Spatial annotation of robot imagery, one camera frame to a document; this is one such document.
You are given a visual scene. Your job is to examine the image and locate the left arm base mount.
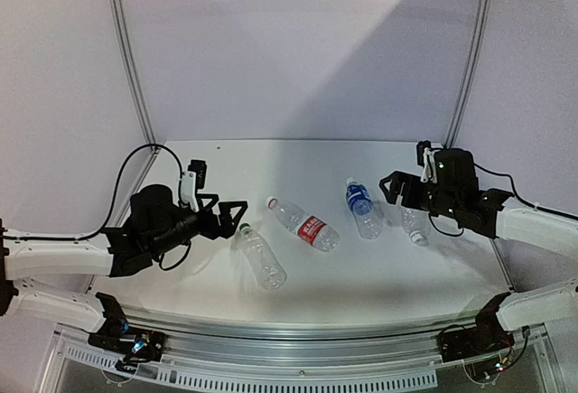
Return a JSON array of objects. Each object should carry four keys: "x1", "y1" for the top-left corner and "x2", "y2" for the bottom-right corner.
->
[{"x1": 88, "y1": 293, "x2": 166, "y2": 373}]

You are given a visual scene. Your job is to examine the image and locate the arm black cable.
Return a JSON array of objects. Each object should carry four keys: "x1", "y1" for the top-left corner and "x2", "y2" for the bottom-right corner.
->
[
  {"x1": 0, "y1": 143, "x2": 191, "y2": 272},
  {"x1": 428, "y1": 164, "x2": 578, "y2": 237}
]

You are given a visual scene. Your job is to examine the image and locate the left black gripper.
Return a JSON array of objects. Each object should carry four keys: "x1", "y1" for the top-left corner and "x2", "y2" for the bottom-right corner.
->
[{"x1": 149, "y1": 193, "x2": 247, "y2": 257}]

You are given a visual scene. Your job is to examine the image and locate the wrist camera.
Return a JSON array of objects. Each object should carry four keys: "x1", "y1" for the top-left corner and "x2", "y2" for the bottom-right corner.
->
[
  {"x1": 416, "y1": 140, "x2": 438, "y2": 183},
  {"x1": 179, "y1": 159, "x2": 207, "y2": 211}
]

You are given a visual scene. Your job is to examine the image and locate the aluminium frame post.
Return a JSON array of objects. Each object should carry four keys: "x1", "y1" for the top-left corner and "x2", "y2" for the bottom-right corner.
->
[
  {"x1": 443, "y1": 0, "x2": 491, "y2": 148},
  {"x1": 109, "y1": 0, "x2": 157, "y2": 144}
]

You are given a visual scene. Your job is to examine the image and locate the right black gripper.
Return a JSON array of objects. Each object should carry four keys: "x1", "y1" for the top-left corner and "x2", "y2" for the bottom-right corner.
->
[{"x1": 379, "y1": 170, "x2": 461, "y2": 220}]

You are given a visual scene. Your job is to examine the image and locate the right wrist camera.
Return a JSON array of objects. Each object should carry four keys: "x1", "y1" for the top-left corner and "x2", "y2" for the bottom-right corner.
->
[{"x1": 416, "y1": 140, "x2": 438, "y2": 183}]

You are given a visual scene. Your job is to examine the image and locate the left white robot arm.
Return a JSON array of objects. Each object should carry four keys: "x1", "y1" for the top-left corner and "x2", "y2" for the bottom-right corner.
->
[{"x1": 1, "y1": 184, "x2": 248, "y2": 351}]

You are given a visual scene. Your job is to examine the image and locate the right aluminium frame post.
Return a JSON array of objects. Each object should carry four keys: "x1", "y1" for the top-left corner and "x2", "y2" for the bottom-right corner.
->
[{"x1": 443, "y1": 0, "x2": 491, "y2": 148}]

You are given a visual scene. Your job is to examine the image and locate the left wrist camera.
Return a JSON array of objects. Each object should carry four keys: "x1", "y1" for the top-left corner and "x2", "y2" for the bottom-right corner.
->
[{"x1": 179, "y1": 159, "x2": 207, "y2": 211}]

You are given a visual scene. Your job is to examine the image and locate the red label water bottle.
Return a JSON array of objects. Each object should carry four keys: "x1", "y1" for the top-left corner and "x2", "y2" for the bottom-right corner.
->
[{"x1": 266, "y1": 196, "x2": 340, "y2": 253}]

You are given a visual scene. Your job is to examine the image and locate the left aluminium frame post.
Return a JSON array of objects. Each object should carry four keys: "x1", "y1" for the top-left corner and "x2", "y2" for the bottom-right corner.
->
[{"x1": 109, "y1": 0, "x2": 157, "y2": 144}]

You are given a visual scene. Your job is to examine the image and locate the clear bottle white cap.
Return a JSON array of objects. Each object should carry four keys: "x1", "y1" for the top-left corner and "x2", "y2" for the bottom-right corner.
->
[{"x1": 401, "y1": 208, "x2": 429, "y2": 247}]

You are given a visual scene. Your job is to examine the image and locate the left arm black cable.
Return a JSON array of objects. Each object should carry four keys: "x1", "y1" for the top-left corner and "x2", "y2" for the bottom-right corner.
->
[{"x1": 0, "y1": 143, "x2": 191, "y2": 272}]

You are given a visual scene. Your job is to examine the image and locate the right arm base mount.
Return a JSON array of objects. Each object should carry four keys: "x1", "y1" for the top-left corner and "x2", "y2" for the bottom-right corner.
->
[{"x1": 436, "y1": 293, "x2": 530, "y2": 384}]

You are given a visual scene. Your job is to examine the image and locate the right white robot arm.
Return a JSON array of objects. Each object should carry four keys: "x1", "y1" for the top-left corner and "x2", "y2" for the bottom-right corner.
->
[{"x1": 379, "y1": 141, "x2": 577, "y2": 353}]

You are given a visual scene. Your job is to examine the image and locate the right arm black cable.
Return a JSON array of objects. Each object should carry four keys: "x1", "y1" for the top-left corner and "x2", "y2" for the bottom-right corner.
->
[{"x1": 428, "y1": 164, "x2": 578, "y2": 237}]

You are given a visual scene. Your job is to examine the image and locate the aluminium front rail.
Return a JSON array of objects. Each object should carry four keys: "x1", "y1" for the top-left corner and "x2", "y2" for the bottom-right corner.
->
[{"x1": 37, "y1": 307, "x2": 569, "y2": 392}]

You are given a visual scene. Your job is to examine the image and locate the clear bottle green cap ring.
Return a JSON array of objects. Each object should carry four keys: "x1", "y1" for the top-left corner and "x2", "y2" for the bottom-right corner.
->
[{"x1": 238, "y1": 223, "x2": 288, "y2": 292}]

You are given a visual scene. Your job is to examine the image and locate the blue label water bottle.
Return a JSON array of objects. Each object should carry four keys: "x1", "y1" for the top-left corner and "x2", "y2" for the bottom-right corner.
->
[{"x1": 346, "y1": 177, "x2": 383, "y2": 240}]

